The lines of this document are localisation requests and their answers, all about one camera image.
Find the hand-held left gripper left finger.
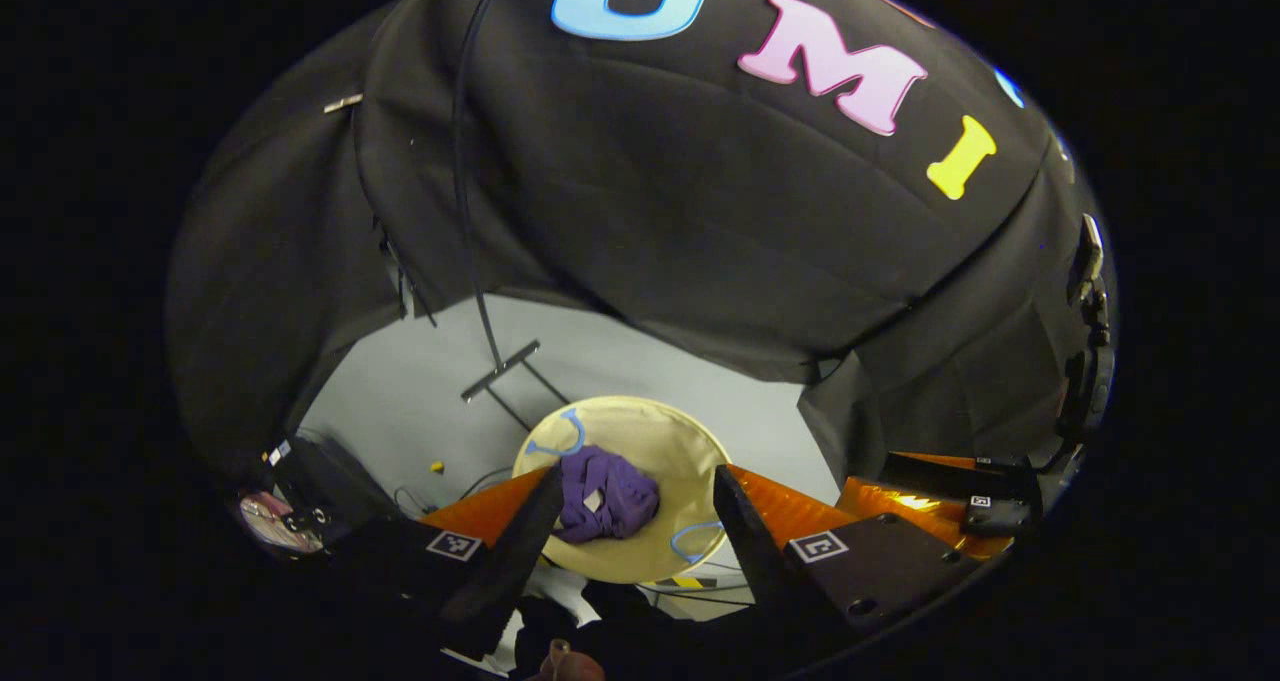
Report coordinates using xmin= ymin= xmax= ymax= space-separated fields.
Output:
xmin=335 ymin=466 xmax=564 ymax=662

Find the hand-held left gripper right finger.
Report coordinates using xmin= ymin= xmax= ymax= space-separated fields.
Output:
xmin=712 ymin=464 xmax=986 ymax=652

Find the purple corduroy jacket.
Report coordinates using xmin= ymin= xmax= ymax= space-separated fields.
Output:
xmin=552 ymin=445 xmax=661 ymax=544

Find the beige round laundry hamper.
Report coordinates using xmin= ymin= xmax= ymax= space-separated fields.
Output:
xmin=512 ymin=395 xmax=733 ymax=584

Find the black clothes rack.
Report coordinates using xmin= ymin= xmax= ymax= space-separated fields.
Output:
xmin=450 ymin=0 xmax=573 ymax=432

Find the dark equipment case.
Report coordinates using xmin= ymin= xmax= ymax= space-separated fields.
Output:
xmin=265 ymin=436 xmax=401 ymax=552

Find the round pink patterned object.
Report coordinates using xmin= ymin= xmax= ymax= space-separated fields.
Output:
xmin=238 ymin=491 xmax=326 ymax=554

